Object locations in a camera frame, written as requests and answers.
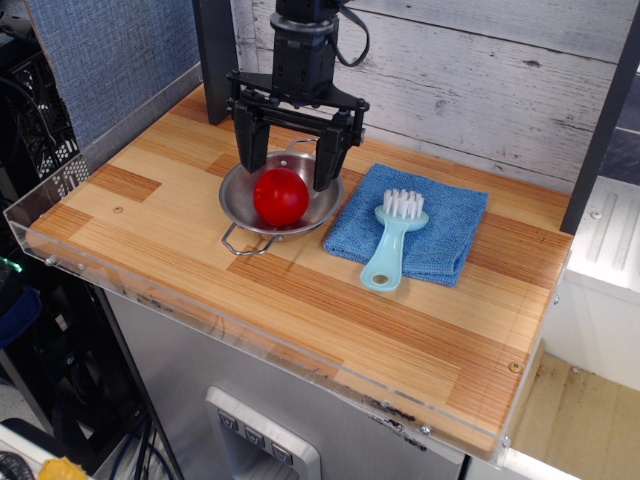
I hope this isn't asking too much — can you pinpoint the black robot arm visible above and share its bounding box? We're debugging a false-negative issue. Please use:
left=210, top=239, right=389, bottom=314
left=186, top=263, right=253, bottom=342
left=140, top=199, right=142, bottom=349
left=227, top=1, right=370, bottom=192

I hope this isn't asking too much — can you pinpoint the dark grey right post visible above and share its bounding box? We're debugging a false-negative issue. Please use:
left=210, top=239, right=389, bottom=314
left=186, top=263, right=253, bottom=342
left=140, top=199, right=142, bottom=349
left=560, top=5, right=639, bottom=235

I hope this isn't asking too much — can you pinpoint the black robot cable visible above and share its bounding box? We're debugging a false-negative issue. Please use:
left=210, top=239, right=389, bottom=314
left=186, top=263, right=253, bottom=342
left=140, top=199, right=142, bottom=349
left=327, top=0, right=372, bottom=69

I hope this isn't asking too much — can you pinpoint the stainless steel cabinet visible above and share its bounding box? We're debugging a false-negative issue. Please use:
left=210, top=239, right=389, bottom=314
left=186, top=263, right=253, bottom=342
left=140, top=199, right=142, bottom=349
left=108, top=293, right=466, bottom=479

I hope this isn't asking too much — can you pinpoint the folded blue cloth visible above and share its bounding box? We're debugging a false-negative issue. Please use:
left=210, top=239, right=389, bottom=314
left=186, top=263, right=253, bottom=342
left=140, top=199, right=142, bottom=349
left=324, top=164, right=489, bottom=287

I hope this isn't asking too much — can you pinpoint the dark grey post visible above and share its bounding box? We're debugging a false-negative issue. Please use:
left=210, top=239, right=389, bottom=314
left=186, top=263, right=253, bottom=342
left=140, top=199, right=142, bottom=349
left=560, top=5, right=639, bottom=235
left=192, top=0, right=238, bottom=125

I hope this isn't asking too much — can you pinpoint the grey button panel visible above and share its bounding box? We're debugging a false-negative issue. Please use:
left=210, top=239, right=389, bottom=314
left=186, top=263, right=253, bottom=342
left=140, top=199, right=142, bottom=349
left=205, top=386, right=322, bottom=479

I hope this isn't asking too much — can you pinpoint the white metal side unit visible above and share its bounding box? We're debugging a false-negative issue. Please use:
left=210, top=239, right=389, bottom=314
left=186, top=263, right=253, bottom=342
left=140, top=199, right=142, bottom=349
left=541, top=177, right=639, bottom=390

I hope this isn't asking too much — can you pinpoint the stainless steel bowl with handles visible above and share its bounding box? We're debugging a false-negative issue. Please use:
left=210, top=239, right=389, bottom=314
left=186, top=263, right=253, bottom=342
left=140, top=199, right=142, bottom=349
left=219, top=138, right=344, bottom=256

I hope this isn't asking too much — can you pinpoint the dark grey left post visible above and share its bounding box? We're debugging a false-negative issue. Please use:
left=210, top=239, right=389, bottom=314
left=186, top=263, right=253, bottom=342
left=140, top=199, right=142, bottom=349
left=192, top=0, right=238, bottom=125

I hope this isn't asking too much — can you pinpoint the light blue dish brush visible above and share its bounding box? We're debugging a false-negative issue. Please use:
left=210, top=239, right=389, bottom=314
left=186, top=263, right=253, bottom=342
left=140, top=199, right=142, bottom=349
left=360, top=189, right=429, bottom=292

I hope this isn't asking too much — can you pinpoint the red toy tomato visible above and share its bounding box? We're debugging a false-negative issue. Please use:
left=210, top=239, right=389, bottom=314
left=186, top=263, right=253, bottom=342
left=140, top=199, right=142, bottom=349
left=253, top=167, right=310, bottom=227

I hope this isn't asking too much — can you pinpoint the yellow object at bottom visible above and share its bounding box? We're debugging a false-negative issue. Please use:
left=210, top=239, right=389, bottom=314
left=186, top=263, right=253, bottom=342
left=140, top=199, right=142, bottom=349
left=37, top=457, right=89, bottom=480

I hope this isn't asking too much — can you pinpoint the clear acrylic table guard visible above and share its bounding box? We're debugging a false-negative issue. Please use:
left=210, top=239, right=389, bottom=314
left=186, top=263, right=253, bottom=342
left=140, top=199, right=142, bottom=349
left=7, top=89, right=570, bottom=461

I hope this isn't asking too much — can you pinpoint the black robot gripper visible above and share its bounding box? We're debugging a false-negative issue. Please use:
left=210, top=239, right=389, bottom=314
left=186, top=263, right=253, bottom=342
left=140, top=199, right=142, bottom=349
left=227, top=29, right=369, bottom=192

